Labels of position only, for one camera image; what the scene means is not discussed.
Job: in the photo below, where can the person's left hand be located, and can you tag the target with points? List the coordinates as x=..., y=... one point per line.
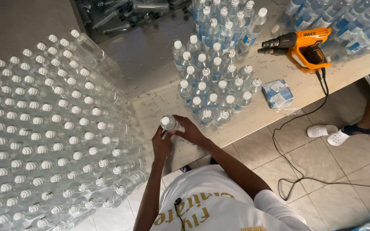
x=161, y=147

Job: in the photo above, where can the person's right hand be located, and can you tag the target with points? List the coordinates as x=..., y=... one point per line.
x=193, y=132

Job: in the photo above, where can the person's right fingers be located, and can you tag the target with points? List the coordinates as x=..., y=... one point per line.
x=182, y=123

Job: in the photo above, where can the person's left fingers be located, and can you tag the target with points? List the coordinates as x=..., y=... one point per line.
x=160, y=133

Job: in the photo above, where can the clear white-capped water bottle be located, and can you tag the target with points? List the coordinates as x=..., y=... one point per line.
x=167, y=123

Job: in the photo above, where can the group of standing labelled bottles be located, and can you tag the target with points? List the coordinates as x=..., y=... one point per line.
x=215, y=73

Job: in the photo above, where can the black clip microphone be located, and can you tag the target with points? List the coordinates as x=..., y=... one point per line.
x=178, y=202

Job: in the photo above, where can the person's white printed shirt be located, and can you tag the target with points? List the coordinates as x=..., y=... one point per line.
x=214, y=205

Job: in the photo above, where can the packet of blue labels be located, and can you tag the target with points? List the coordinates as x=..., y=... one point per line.
x=277, y=93

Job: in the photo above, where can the stack of empty clear bottles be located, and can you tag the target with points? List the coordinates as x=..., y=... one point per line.
x=50, y=138

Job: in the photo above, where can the white clog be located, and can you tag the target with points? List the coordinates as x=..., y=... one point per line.
x=337, y=138
x=320, y=130

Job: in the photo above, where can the orange black heat gun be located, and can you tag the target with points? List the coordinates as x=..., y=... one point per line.
x=305, y=45

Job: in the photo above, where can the pile of lying labelled bottles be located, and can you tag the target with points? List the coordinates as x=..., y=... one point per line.
x=345, y=25

